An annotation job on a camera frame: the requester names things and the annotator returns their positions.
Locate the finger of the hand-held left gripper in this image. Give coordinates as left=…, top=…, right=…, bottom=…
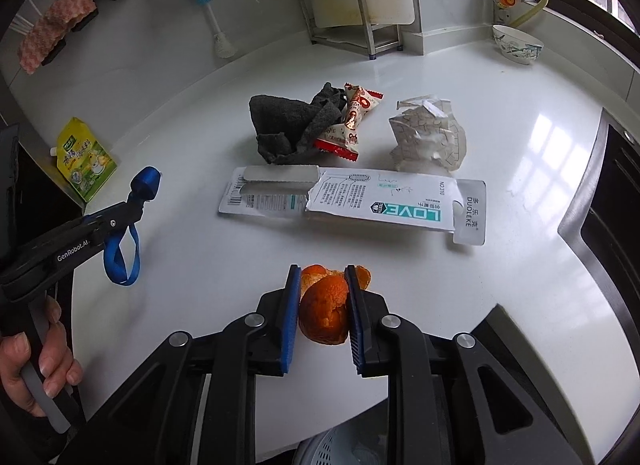
left=80, top=180, right=151, bottom=237

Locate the beige gas hose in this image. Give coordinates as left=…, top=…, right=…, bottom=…
left=512, top=0, right=551, bottom=28

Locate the yellow green seasoning pouch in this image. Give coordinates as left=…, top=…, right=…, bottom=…
left=47, top=117, right=119, bottom=203

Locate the person's left hand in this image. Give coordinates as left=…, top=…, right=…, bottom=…
left=0, top=295, right=85, bottom=418

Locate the grey perforated trash basket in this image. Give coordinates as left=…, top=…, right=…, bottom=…
left=292, top=420, right=401, bottom=465

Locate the pink wavy sponge cloth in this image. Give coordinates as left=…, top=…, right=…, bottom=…
left=18, top=0, right=98, bottom=76

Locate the metal board rack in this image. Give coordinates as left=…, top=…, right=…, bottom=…
left=296, top=0, right=405, bottom=60

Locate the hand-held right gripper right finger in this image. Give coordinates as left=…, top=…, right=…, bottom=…
left=344, top=265, right=583, bottom=465

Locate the dark grey cloth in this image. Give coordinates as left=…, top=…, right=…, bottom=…
left=248, top=82, right=348, bottom=166

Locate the blue ribbon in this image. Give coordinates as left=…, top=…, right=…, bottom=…
left=102, top=166, right=163, bottom=287

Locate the red and white snack wrapper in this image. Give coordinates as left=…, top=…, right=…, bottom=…
left=312, top=84, right=383, bottom=162

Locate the black kitchen sink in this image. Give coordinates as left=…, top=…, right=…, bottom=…
left=557, top=107, right=640, bottom=376

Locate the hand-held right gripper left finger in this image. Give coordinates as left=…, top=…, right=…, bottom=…
left=57, top=265, right=303, bottom=465

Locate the white patterned bowl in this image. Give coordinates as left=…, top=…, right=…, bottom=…
left=492, top=25, right=545, bottom=66

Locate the orange peel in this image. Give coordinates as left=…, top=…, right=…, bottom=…
left=298, top=264, right=373, bottom=346

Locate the blue and white bottle brush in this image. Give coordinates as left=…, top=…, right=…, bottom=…
left=195, top=0, right=237, bottom=60

